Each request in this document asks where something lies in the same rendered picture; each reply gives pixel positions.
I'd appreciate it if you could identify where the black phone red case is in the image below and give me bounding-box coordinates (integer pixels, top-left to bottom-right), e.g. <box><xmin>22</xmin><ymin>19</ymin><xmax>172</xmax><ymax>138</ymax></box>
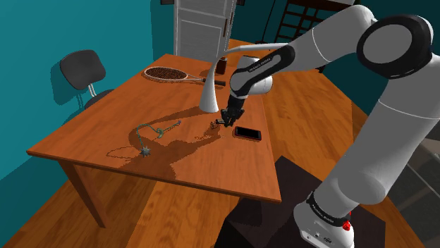
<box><xmin>233</xmin><ymin>125</ymin><xmax>263</xmax><ymax>142</ymax></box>

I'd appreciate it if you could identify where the white curved desk lamp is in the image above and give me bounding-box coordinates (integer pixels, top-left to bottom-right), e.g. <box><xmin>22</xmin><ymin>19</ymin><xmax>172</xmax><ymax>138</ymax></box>
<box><xmin>199</xmin><ymin>42</ymin><xmax>291</xmax><ymax>113</ymax></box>

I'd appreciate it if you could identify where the brown tennis racket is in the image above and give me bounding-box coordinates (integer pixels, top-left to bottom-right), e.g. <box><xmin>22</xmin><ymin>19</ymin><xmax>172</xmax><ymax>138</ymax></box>
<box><xmin>143</xmin><ymin>66</ymin><xmax>227</xmax><ymax>87</ymax></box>

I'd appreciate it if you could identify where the white panel door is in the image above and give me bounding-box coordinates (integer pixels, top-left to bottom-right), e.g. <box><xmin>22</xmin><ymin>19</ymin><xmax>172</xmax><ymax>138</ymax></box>
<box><xmin>173</xmin><ymin>0</ymin><xmax>238</xmax><ymax>63</ymax></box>

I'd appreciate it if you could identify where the wooden table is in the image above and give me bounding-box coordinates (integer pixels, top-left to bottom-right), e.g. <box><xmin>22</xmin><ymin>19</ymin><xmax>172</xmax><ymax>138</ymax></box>
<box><xmin>26</xmin><ymin>38</ymin><xmax>355</xmax><ymax>229</ymax></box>

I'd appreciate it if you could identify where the dark robot stand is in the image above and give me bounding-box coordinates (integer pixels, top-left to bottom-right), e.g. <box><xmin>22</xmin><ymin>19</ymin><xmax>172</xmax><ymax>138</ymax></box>
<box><xmin>214</xmin><ymin>156</ymin><xmax>386</xmax><ymax>248</ymax></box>

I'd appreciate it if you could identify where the dark wooden shelf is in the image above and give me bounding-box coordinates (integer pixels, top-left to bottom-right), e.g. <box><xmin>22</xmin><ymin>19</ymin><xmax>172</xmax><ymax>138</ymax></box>
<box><xmin>274</xmin><ymin>0</ymin><xmax>355</xmax><ymax>44</ymax></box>

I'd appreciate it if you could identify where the black office chair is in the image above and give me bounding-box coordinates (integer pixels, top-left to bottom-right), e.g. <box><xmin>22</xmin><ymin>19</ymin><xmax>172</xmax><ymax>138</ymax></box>
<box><xmin>59</xmin><ymin>49</ymin><xmax>115</xmax><ymax>111</ymax></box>

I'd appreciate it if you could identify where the green chain with spiked ball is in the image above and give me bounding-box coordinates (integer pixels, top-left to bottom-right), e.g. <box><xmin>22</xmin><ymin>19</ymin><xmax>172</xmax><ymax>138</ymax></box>
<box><xmin>135</xmin><ymin>119</ymin><xmax>183</xmax><ymax>159</ymax></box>

